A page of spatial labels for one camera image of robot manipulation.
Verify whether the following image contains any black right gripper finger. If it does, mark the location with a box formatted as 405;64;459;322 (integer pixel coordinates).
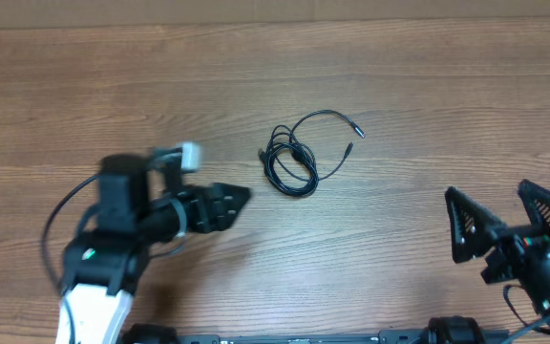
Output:
445;186;507;264
518;179;550;229

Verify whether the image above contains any thin black cable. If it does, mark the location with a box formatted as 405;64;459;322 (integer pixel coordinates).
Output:
274;109;366;183

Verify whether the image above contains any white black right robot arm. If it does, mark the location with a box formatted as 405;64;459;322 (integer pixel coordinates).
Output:
445;180;550;343

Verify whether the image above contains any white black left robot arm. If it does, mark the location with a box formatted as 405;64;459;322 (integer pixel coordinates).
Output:
56;148;251;343

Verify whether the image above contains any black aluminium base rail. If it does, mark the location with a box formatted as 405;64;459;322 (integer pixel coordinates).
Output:
116;316;509;344

